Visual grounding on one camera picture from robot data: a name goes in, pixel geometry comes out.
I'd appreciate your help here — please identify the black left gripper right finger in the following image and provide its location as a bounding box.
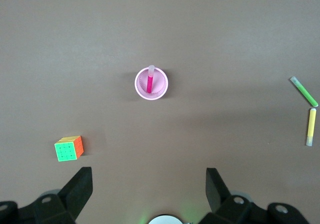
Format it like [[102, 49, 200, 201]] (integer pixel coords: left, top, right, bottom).
[[198, 168, 310, 224]]

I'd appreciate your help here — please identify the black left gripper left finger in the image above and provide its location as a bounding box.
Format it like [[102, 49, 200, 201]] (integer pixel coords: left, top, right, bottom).
[[0, 166, 94, 224]]

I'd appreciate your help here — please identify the pink marker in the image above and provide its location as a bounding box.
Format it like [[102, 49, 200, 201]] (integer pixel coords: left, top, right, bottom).
[[146, 64, 156, 94]]

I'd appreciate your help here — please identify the colourful puzzle cube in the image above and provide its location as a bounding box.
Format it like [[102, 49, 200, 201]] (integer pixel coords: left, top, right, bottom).
[[54, 135, 85, 162]]

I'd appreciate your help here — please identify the yellow marker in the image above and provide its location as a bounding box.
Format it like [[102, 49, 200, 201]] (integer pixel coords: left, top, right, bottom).
[[305, 107, 317, 147]]

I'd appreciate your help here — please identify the green marker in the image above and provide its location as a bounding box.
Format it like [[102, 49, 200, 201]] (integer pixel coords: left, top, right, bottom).
[[289, 76, 320, 107]]

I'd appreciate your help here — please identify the pink mesh cup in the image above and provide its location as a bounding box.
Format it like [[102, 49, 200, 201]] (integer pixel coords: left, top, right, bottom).
[[134, 67, 169, 101]]

